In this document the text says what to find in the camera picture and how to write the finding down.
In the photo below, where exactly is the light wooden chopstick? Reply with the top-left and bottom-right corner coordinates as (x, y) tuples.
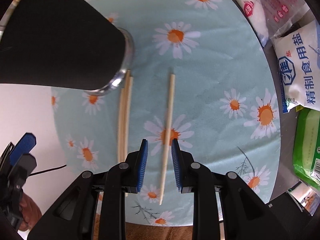
(159, 74), (175, 205)
(122, 77), (134, 197)
(117, 70), (131, 164)

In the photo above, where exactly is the green plastic bag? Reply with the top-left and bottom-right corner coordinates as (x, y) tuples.
(292, 107), (320, 190)

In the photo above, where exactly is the black cable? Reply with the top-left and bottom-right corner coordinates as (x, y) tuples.
(29, 164), (67, 175)

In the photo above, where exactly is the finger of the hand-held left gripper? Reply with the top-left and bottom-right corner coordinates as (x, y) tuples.
(10, 154), (37, 180)
(7, 133), (37, 163)

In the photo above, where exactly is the blue and white salt bag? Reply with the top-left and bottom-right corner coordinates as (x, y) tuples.
(271, 20), (320, 113)

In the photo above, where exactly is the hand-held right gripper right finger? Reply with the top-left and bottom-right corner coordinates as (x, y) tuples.
(171, 139), (280, 240)

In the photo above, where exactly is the white sugar bag red print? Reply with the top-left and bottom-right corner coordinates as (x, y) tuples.
(236, 0), (309, 48)

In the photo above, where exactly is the person's left hand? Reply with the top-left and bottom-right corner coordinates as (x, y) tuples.
(18, 194), (42, 232)

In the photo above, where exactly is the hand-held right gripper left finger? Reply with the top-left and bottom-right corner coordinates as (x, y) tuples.
(27, 139), (149, 240)

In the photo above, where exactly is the black cylindrical utensil holder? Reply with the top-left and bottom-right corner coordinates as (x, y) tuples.
(0, 0), (135, 97)

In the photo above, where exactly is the daisy print tablecloth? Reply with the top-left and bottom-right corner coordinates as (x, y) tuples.
(50, 0), (282, 227)

